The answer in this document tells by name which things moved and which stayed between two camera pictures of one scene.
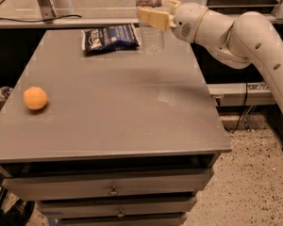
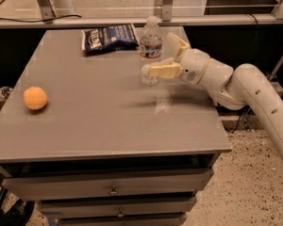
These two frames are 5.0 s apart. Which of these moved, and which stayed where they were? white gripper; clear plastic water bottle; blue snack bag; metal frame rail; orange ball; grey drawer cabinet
Moved: white gripper; clear plastic water bottle
Stayed: metal frame rail; orange ball; grey drawer cabinet; blue snack bag
